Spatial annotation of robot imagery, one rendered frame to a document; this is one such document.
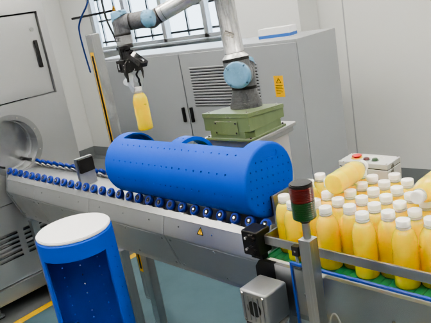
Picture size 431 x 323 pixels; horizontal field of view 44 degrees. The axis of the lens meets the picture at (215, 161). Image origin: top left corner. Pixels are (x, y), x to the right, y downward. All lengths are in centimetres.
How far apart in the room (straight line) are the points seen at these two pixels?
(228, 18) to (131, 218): 100
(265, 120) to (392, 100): 245
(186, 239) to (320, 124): 181
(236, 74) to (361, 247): 102
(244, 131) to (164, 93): 217
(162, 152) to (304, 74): 164
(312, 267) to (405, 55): 331
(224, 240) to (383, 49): 294
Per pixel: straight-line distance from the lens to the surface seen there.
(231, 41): 234
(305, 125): 365
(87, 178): 301
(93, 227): 204
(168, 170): 218
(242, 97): 247
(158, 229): 239
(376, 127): 487
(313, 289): 153
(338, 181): 174
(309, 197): 141
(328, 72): 390
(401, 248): 155
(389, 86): 473
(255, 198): 194
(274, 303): 176
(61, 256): 200
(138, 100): 249
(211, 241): 215
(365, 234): 160
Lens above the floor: 173
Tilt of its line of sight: 16 degrees down
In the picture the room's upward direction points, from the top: 10 degrees counter-clockwise
